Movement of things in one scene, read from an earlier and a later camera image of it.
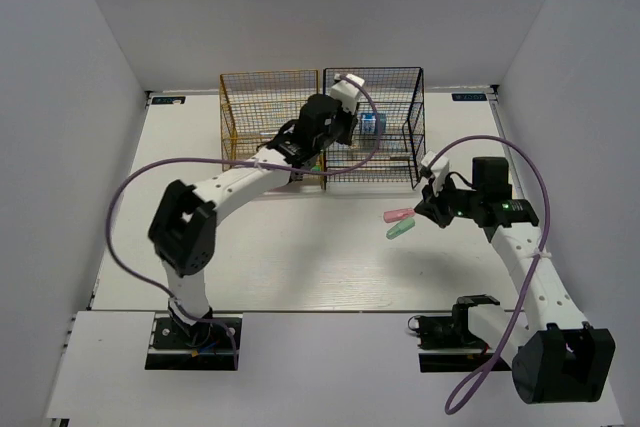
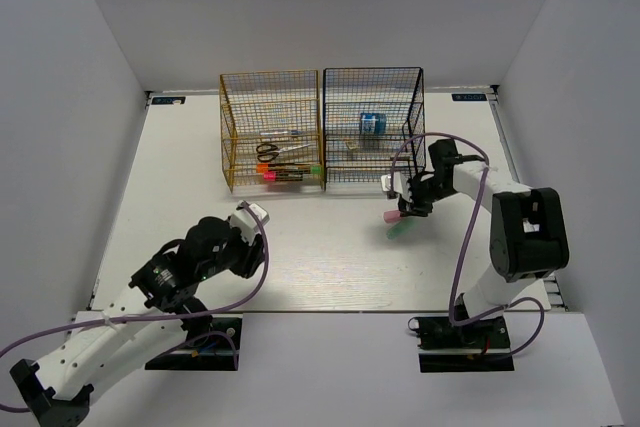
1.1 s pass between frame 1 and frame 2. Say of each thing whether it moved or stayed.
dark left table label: stayed
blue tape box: stayed
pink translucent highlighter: stayed
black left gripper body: moved
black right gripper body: moved
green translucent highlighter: stayed
